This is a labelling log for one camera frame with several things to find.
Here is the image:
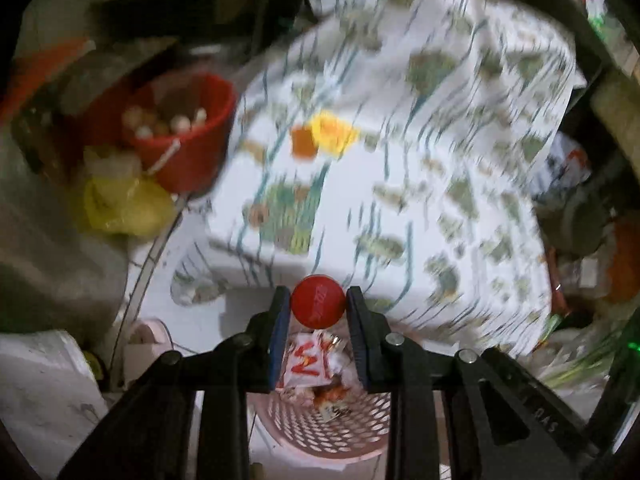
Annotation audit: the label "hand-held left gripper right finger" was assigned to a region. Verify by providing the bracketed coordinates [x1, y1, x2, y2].
[346, 286, 601, 480]

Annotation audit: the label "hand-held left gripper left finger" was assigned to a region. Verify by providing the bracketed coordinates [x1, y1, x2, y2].
[57, 285, 292, 480]

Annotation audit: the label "white red snack wrapper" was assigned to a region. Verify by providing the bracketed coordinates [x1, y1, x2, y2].
[280, 331, 333, 391]

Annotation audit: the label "orange red snack wrapper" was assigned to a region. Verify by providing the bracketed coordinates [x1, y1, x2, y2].
[312, 380, 357, 418]

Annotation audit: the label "red bottle cap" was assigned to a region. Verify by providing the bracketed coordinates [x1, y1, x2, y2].
[290, 275, 347, 330]

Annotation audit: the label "pink plastic basket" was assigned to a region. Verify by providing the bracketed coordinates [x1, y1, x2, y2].
[247, 327, 396, 461]

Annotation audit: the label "pale pink plastic object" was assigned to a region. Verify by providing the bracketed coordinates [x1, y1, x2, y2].
[122, 317, 173, 386]

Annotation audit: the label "white printed cloth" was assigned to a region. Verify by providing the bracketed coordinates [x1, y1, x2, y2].
[170, 0, 588, 361]

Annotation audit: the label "red plastic bucket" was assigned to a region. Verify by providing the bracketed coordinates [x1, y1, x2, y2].
[120, 74, 237, 195]

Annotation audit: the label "small orange wrapper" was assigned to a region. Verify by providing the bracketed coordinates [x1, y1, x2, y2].
[291, 126, 320, 160]

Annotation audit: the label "yellow plastic bag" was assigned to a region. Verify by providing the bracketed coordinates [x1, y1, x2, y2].
[82, 157, 176, 236]

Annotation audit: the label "yellow snack wrapper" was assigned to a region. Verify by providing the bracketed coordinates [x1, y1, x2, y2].
[310, 110, 361, 156]

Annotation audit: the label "green leafy vegetables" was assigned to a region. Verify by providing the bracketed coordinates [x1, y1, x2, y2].
[540, 320, 631, 391]

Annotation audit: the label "white sack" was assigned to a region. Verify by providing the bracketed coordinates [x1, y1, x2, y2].
[0, 330, 108, 476]

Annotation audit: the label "grey sack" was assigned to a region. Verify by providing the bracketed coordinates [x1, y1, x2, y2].
[0, 125, 131, 333]

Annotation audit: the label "pile of pale round bulbs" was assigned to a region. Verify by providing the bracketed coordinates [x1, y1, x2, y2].
[122, 105, 208, 140]

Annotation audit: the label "white plastic bag orange print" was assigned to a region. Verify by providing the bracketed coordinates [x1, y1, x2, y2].
[530, 132, 591, 201]

